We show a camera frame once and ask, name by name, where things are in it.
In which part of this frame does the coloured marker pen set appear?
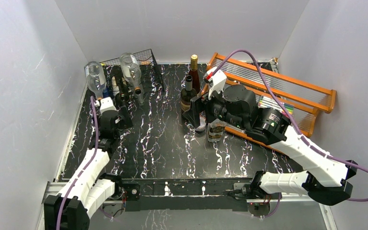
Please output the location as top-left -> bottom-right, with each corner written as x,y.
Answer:
258,95 -> 295,116

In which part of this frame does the clear bottle copper neck band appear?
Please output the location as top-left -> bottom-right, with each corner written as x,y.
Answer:
120,53 -> 144,105

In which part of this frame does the black wire wine rack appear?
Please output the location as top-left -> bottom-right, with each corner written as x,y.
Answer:
100,49 -> 165,100

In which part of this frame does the clear bottle blue label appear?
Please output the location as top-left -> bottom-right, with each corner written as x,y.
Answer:
84,61 -> 106,100

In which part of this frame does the green bottle silver cap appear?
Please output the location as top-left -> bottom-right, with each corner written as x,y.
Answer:
180,75 -> 197,113

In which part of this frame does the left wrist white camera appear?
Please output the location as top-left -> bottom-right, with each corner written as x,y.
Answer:
94,97 -> 117,115

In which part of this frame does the wrist white camera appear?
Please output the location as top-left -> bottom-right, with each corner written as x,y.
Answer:
94,97 -> 117,115
203,67 -> 227,100

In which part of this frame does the clear bottle black gold cap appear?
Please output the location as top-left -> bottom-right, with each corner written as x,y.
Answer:
207,119 -> 227,142

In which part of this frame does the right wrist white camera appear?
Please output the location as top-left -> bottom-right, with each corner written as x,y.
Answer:
203,67 -> 227,100

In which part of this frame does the small clear glitter cup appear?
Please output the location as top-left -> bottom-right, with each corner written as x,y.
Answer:
195,124 -> 206,133

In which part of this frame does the aluminium base frame rail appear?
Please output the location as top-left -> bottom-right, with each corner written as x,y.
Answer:
36,179 -> 337,230

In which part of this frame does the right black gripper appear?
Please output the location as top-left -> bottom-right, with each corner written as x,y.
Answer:
183,83 -> 247,131

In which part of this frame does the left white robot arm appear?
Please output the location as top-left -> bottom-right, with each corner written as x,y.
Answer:
44,98 -> 131,230

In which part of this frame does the dark red wine bottle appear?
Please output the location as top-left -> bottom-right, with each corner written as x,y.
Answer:
189,54 -> 201,95

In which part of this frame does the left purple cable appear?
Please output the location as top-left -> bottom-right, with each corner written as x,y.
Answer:
55,96 -> 115,230

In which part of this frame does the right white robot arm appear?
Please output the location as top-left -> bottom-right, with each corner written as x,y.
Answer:
184,84 -> 356,206

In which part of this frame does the orange wooden shelf rack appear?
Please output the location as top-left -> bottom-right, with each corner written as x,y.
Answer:
200,52 -> 337,153

